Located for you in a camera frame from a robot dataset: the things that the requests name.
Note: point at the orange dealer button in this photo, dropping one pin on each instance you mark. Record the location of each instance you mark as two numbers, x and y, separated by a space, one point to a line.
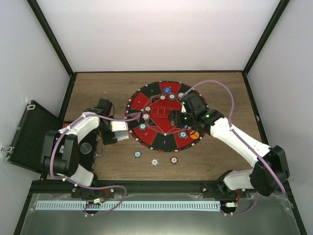
194 135

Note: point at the white card box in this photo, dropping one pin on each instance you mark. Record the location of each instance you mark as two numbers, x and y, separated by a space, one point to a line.
122 138

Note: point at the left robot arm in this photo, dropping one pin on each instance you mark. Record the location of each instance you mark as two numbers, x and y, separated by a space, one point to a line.
60 153

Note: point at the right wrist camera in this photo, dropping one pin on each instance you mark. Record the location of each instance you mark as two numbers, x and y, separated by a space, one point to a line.
192 104

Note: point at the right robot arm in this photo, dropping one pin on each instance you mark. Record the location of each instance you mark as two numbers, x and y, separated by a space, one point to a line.
269 167

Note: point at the round grey metal disc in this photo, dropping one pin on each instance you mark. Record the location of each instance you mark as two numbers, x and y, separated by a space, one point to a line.
85 148

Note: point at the blue backed card deck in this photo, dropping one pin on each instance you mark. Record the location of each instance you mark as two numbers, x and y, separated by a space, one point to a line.
121 134

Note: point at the blue small blind button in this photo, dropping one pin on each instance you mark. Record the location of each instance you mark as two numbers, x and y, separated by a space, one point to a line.
167 90

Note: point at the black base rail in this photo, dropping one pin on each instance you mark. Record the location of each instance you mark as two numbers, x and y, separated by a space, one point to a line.
209 189

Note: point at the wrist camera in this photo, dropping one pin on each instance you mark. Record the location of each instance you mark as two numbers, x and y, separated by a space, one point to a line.
192 104
105 105

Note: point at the round red black poker mat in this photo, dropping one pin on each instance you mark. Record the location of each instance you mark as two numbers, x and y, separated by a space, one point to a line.
159 134

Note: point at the light blue slotted cable duct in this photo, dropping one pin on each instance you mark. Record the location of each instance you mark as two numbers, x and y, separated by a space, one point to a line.
46 205

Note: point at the red 100 chip stack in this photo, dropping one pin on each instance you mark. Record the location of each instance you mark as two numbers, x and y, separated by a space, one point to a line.
173 160

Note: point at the black poker set case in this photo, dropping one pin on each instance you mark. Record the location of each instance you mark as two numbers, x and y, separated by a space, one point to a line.
26 148

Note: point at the green blue 50 chip stack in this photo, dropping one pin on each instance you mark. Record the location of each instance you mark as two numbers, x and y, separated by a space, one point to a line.
137 154

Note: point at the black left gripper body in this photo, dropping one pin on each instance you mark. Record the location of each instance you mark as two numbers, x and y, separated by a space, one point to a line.
104 136

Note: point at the black enclosure frame post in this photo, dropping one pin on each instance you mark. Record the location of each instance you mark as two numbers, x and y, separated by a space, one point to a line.
50 35

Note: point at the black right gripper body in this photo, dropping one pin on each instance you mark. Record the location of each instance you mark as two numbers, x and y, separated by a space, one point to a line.
189 121

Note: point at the orange blue 10 chip stack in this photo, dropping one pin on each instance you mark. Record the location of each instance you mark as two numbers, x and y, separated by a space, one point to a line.
154 162

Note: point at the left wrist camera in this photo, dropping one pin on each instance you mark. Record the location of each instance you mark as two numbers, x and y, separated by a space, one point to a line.
105 105

